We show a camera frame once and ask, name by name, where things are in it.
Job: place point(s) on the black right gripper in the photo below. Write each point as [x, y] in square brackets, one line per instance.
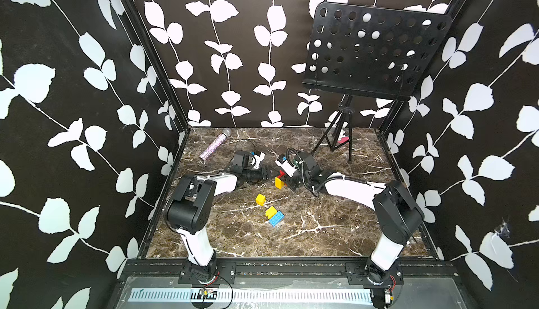
[289, 182]

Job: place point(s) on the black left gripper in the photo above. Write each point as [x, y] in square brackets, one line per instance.
[266, 176]

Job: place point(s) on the tall yellow lego brick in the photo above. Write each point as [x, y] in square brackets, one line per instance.
[279, 183]

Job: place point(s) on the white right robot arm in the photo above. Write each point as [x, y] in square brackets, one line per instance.
[399, 215]

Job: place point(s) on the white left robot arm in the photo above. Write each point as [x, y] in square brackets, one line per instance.
[188, 209]

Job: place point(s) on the small yellow lego brick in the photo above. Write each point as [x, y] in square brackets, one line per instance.
[260, 200]

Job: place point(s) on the yellow lego brick beside blue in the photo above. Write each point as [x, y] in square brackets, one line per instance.
[269, 213]

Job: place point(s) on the light blue lego brick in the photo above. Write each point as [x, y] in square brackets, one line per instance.
[276, 219]

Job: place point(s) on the pink object behind stand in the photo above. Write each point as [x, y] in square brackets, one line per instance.
[343, 139]

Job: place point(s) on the purple rhinestone microphone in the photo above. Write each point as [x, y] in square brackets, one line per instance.
[211, 148]

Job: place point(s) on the white perforated strip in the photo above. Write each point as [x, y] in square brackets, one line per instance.
[226, 296]

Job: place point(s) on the black perforated music stand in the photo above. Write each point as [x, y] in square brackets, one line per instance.
[361, 51]

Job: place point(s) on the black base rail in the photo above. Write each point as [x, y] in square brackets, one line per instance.
[353, 269]

